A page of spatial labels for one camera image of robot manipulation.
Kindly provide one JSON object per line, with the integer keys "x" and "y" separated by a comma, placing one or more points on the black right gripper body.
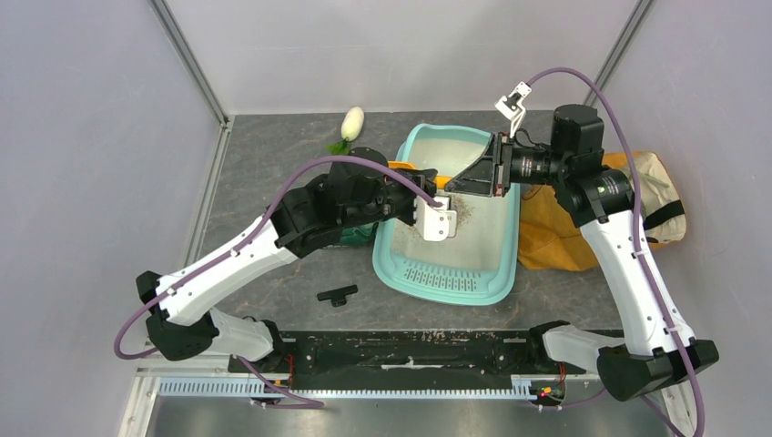
{"x": 532, "y": 166}

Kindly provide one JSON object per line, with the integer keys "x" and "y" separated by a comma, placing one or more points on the green litter bag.
{"x": 358, "y": 236}

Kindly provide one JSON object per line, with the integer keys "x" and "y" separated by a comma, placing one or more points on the teal plastic litter box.
{"x": 475, "y": 268}

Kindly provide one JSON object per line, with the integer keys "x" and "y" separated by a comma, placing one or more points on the black bag clip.
{"x": 337, "y": 297}

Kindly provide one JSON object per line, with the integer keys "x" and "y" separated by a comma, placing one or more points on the orange plastic scoop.
{"x": 440, "y": 181}

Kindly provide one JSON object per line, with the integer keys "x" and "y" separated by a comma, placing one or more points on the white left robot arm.
{"x": 312, "y": 209}

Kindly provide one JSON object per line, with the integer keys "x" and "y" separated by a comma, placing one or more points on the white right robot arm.
{"x": 658, "y": 348}

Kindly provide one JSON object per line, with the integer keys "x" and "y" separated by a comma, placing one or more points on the grey litter granules pile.
{"x": 464, "y": 206}

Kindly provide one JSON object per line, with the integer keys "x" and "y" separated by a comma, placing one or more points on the orange cloth bag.
{"x": 549, "y": 240}

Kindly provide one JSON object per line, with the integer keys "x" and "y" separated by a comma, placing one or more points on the white toy radish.
{"x": 350, "y": 129}

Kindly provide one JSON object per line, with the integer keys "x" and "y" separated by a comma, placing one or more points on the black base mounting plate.
{"x": 406, "y": 359}

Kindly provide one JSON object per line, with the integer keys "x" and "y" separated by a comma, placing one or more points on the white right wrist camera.
{"x": 511, "y": 106}

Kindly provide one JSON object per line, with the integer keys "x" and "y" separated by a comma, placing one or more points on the white slotted cable duct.
{"x": 520, "y": 390}

